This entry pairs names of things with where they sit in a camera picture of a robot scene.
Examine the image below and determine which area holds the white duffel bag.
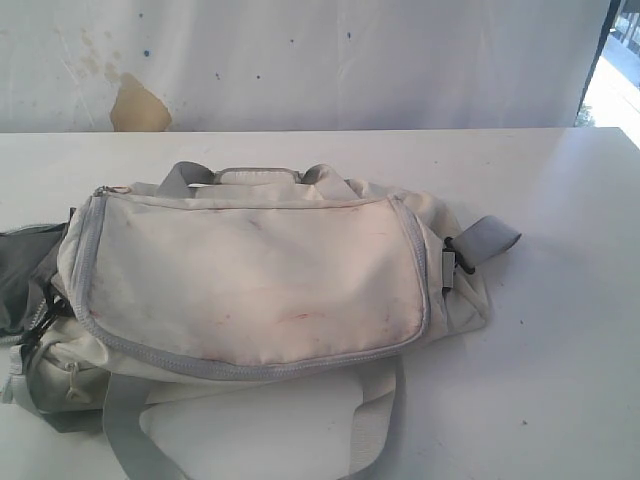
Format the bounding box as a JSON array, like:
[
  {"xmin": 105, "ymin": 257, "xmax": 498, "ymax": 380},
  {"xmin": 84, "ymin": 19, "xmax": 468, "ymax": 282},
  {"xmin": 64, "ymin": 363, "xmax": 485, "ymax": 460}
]
[{"xmin": 1, "ymin": 161, "xmax": 520, "ymax": 479}]

